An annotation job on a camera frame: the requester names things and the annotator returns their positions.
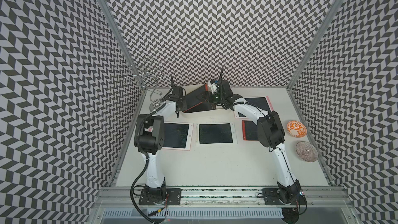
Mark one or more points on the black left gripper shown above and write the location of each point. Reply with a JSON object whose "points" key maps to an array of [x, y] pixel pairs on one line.
{"points": [[184, 105]]}

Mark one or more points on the red writing tablet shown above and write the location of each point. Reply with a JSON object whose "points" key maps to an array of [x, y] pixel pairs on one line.
{"points": [[201, 108], [196, 97]]}

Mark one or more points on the pink writing tablet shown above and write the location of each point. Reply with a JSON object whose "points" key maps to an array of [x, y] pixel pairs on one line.
{"points": [[177, 136], [261, 102]]}

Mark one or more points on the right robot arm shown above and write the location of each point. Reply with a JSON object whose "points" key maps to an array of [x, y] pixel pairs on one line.
{"points": [[270, 134]]}

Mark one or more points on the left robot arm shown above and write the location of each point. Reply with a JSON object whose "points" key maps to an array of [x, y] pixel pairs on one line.
{"points": [[148, 192]]}

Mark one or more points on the orange patterned bowl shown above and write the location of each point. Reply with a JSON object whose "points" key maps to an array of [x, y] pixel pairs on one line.
{"points": [[296, 129]]}

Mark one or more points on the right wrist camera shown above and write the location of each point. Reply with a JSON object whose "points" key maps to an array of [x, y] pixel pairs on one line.
{"points": [[213, 87]]}

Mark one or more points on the chrome wire stand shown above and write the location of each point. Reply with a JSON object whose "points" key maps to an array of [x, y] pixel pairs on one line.
{"points": [[145, 76]]}

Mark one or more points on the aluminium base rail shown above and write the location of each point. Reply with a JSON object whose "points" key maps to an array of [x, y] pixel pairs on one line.
{"points": [[254, 205]]}

